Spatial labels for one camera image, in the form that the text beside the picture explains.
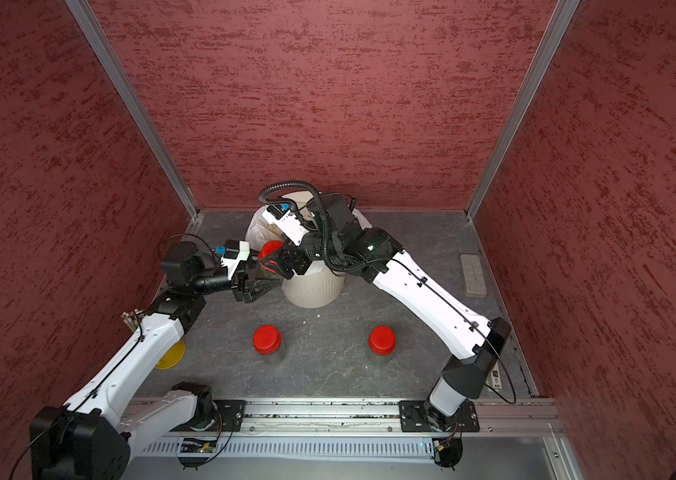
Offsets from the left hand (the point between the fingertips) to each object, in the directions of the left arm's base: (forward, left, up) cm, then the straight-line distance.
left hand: (275, 273), depth 69 cm
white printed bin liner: (+12, +6, +1) cm, 14 cm away
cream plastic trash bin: (+3, -7, -11) cm, 14 cm away
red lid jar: (-10, +4, -16) cm, 19 cm away
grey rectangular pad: (+16, -60, -25) cm, 67 cm away
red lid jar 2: (-10, -26, -17) cm, 33 cm away
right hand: (0, -2, +7) cm, 8 cm away
